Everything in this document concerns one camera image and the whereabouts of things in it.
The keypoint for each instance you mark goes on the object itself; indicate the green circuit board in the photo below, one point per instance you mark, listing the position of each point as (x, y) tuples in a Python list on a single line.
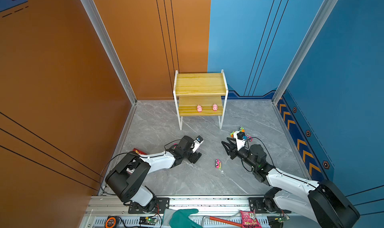
[(150, 221)]

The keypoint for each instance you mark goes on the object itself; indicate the red handled tool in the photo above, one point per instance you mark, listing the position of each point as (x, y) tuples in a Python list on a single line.
[(221, 221)]

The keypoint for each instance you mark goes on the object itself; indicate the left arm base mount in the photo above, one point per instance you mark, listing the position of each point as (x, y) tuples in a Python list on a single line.
[(155, 206)]

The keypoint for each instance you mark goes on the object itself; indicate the pink green toy car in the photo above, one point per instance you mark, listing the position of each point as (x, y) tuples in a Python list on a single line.
[(218, 164)]

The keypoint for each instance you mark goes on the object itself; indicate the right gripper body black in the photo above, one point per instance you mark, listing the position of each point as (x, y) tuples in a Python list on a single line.
[(242, 154)]

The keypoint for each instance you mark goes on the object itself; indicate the aluminium rail frame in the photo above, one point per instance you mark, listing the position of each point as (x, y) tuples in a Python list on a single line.
[(226, 207)]

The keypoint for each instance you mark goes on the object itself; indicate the orange tape measure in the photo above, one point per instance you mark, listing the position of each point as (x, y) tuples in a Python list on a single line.
[(111, 222)]

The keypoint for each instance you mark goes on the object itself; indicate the pink pig toy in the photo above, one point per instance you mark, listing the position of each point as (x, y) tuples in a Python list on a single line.
[(199, 108), (214, 107)]

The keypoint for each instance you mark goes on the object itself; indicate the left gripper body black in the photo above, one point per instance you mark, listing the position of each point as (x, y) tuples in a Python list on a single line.
[(194, 157)]

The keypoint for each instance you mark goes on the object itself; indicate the green rubber glove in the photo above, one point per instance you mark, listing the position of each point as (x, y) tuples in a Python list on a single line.
[(180, 218)]

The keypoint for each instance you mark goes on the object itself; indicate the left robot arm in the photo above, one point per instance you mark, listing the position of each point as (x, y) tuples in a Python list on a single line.
[(127, 177)]

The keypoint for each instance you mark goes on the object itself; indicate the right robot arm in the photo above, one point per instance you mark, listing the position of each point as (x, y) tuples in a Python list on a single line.
[(322, 202)]

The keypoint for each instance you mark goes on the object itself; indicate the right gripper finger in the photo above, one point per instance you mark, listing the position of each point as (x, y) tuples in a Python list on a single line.
[(232, 143), (228, 147)]

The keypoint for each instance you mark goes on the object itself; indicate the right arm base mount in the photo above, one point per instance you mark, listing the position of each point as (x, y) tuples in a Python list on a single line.
[(258, 204)]

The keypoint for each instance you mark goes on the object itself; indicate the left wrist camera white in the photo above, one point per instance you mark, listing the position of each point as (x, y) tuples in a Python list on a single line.
[(197, 143)]

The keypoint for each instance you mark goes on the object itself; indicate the pink snack bag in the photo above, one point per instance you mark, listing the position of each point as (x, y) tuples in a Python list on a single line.
[(249, 220)]

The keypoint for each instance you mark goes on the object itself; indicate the yellow wooden two-tier shelf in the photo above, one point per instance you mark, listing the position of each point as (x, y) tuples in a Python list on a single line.
[(205, 89)]

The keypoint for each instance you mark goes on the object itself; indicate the red white cardboard box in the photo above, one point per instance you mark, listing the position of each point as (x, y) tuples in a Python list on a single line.
[(139, 152)]

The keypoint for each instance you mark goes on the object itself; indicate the small board right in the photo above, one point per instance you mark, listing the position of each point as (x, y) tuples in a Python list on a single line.
[(283, 218)]

